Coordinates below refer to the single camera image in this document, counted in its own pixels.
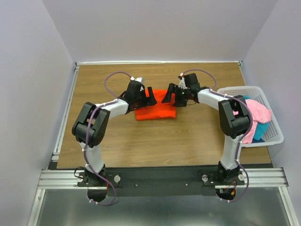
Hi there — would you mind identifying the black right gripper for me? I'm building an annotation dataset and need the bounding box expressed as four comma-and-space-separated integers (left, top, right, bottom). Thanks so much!
161, 83, 190, 107

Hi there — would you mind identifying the orange t shirt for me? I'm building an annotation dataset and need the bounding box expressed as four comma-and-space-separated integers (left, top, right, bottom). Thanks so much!
135, 89, 176, 121

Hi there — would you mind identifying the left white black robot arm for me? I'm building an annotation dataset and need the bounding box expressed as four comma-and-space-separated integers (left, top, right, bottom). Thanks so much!
71, 77, 157, 186

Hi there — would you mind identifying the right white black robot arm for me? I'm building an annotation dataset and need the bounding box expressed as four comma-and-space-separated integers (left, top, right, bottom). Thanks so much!
161, 73, 253, 185

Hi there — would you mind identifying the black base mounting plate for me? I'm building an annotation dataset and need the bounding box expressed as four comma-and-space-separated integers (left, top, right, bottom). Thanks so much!
73, 165, 245, 198

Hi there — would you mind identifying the pink t shirt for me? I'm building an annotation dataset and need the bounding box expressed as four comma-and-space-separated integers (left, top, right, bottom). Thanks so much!
231, 98, 272, 145

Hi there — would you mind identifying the teal t shirt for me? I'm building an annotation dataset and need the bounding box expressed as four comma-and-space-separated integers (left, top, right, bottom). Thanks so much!
243, 95, 270, 142

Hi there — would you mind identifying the white plastic laundry basket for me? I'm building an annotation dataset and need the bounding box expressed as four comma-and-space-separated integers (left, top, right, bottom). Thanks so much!
216, 86, 285, 148

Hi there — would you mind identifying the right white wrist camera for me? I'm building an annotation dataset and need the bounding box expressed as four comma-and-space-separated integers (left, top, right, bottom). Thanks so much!
178, 73, 187, 89

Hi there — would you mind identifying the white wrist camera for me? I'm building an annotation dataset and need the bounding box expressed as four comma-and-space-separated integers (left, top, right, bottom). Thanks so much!
178, 73, 187, 89
130, 76, 145, 84

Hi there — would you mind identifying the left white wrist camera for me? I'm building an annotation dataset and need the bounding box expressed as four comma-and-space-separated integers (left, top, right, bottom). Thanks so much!
130, 76, 145, 84

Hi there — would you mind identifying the aluminium frame rail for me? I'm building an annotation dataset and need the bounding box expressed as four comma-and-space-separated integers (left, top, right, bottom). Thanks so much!
38, 168, 288, 189

